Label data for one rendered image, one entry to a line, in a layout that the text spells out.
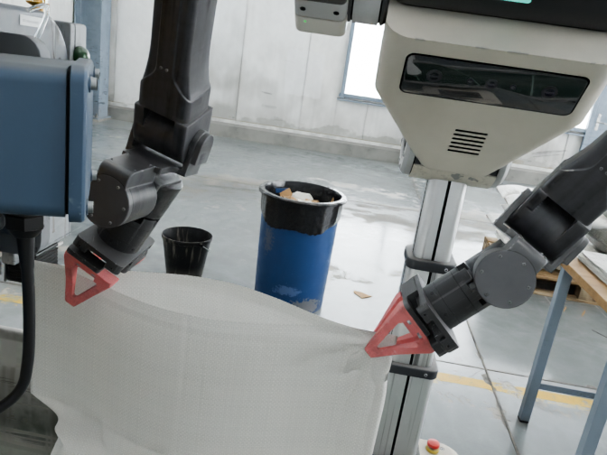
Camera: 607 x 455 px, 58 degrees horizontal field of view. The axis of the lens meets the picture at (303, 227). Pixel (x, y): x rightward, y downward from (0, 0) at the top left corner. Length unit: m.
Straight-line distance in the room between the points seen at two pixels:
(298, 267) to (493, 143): 1.94
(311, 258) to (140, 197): 2.33
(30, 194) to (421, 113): 0.80
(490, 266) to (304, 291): 2.44
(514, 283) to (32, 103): 0.44
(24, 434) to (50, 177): 1.06
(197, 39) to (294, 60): 8.11
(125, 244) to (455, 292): 0.39
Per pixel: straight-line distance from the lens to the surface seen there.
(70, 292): 0.74
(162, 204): 0.67
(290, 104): 8.71
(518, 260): 0.57
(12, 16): 0.77
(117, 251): 0.70
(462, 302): 0.64
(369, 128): 8.65
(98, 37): 9.32
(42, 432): 1.34
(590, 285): 2.05
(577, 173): 0.62
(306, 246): 2.86
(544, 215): 0.64
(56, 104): 0.34
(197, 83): 0.61
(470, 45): 0.95
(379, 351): 0.68
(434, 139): 1.09
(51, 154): 0.34
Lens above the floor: 1.32
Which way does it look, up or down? 17 degrees down
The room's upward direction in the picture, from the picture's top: 8 degrees clockwise
